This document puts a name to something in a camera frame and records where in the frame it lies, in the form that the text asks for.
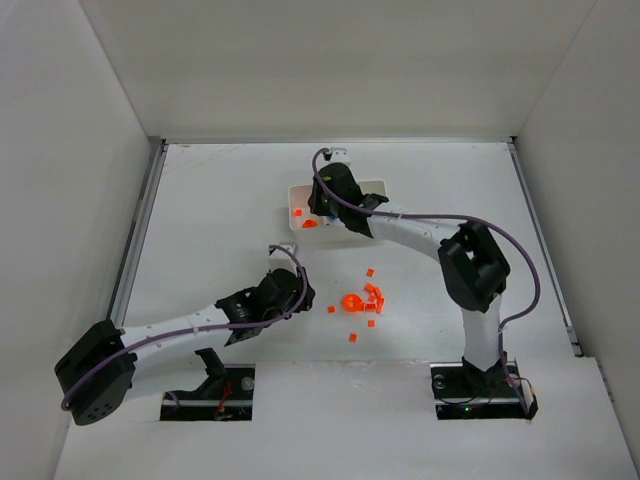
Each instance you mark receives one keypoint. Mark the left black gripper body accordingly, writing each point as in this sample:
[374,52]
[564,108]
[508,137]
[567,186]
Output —
[288,293]

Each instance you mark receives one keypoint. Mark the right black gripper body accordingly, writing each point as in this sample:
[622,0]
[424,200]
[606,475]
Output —
[320,203]

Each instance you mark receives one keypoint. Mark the orange round lego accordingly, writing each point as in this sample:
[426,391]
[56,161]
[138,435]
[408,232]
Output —
[353,303]
[309,223]

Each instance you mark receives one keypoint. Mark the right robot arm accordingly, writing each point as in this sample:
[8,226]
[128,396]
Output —
[473,267]

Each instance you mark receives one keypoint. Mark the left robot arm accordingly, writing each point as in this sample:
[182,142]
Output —
[104,368]

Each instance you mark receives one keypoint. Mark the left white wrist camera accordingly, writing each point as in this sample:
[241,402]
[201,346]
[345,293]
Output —
[282,256]

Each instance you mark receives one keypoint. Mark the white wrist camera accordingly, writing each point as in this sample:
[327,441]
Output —
[282,256]
[335,155]

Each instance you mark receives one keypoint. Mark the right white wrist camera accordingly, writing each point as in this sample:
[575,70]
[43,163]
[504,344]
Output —
[335,155]

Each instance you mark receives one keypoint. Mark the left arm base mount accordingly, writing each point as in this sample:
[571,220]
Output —
[225,394]

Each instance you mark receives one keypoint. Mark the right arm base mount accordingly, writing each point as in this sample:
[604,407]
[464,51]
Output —
[461,392]

